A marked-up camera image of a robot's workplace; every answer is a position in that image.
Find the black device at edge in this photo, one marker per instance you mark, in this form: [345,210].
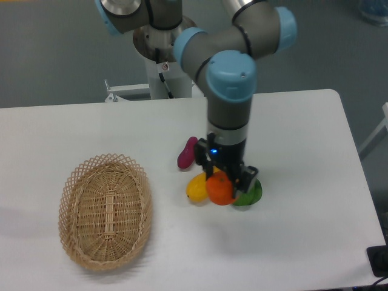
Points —
[377,256]

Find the orange fruit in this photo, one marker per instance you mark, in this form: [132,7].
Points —
[220,189]

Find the blue object top right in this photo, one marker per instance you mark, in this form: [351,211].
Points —
[374,11]

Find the yellow mango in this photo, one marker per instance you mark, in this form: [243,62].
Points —
[196,188]

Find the purple sweet potato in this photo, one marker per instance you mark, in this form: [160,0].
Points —
[186,158]

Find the green bok choy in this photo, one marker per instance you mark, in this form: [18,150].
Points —
[251,197]

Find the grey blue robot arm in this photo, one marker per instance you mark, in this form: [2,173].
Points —
[222,65]

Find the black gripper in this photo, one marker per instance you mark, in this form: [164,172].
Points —
[228,158]

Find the white frame at right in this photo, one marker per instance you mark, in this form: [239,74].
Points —
[376,136]

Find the woven wicker basket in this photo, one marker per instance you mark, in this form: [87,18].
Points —
[105,212]

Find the white table clamp bracket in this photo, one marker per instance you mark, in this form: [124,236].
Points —
[137,92]

